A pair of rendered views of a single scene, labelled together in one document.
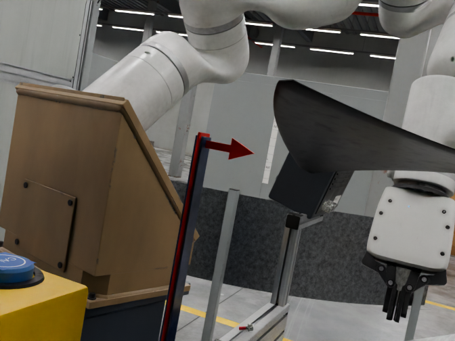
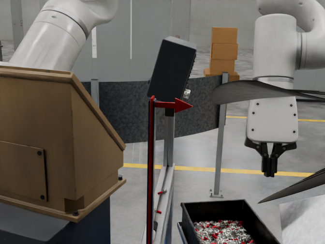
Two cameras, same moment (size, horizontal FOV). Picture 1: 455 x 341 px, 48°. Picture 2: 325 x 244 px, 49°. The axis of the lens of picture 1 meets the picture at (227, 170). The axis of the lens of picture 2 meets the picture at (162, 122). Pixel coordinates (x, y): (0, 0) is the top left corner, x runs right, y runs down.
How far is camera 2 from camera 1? 0.21 m
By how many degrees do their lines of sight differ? 20
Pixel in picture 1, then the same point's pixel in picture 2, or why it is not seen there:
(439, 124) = (282, 49)
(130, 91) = (52, 53)
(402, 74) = not seen: outside the picture
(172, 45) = (71, 7)
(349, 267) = (180, 114)
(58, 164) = (18, 125)
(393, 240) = (264, 129)
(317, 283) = (162, 129)
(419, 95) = (265, 29)
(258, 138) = not seen: hidden behind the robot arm
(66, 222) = (39, 167)
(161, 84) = (72, 41)
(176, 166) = not seen: hidden behind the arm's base
